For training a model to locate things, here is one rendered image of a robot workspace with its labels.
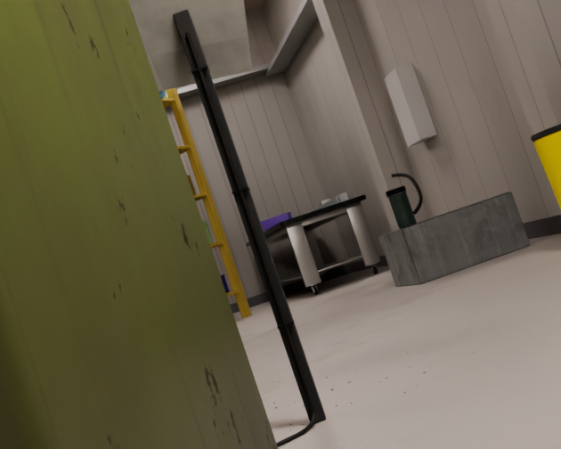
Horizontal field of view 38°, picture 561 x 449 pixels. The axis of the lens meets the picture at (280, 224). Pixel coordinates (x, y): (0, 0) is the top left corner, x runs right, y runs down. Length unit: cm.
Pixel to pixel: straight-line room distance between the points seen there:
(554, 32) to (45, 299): 457
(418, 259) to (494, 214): 59
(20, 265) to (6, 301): 4
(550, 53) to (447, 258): 137
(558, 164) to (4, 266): 379
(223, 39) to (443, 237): 325
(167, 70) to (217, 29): 17
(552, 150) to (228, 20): 231
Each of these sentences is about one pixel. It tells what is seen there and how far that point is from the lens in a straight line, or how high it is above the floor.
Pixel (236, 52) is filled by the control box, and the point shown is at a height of 97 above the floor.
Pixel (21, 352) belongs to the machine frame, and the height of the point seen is 40.
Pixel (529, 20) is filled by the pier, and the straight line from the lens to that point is 493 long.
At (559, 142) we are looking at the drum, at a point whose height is 52.
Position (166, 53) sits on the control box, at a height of 100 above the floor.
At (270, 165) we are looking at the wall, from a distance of 1074.
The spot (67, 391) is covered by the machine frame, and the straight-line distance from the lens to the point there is 51.
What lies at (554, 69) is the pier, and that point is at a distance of 490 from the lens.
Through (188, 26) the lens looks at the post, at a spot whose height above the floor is 104.
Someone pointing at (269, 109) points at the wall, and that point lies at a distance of 1090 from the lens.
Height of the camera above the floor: 40
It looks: 3 degrees up
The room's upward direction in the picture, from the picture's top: 19 degrees counter-clockwise
